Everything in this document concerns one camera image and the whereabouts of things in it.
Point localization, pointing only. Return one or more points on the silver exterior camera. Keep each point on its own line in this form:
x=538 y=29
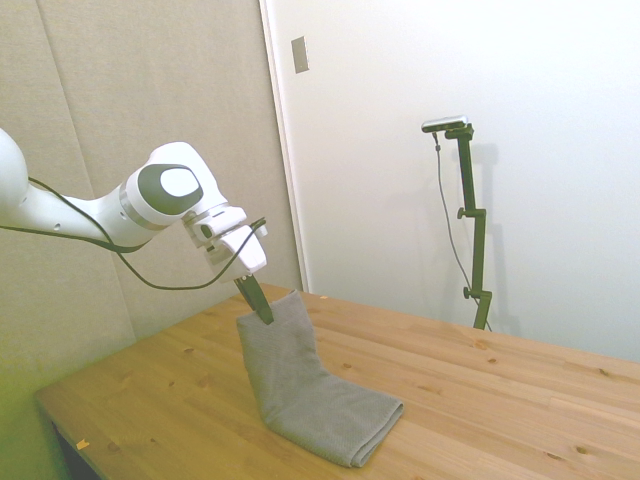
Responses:
x=445 y=123

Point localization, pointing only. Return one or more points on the black camera stand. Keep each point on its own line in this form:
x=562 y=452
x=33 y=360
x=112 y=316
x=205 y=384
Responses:
x=477 y=240

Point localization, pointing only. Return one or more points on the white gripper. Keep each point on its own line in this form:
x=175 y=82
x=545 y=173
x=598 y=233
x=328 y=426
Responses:
x=250 y=252

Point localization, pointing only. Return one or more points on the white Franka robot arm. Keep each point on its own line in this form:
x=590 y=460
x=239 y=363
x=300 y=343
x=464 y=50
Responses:
x=75 y=215

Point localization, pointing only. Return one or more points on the orange tape scrap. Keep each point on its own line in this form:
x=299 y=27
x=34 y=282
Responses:
x=82 y=443

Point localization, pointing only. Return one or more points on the white door frame trim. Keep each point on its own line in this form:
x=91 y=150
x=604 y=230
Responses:
x=287 y=160

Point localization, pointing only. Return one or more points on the grey wall plate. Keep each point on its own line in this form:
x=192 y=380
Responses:
x=300 y=55

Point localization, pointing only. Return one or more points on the grey towel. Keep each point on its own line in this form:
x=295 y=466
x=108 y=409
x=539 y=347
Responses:
x=300 y=390

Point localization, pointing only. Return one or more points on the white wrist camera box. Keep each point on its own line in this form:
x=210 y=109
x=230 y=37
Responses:
x=217 y=222

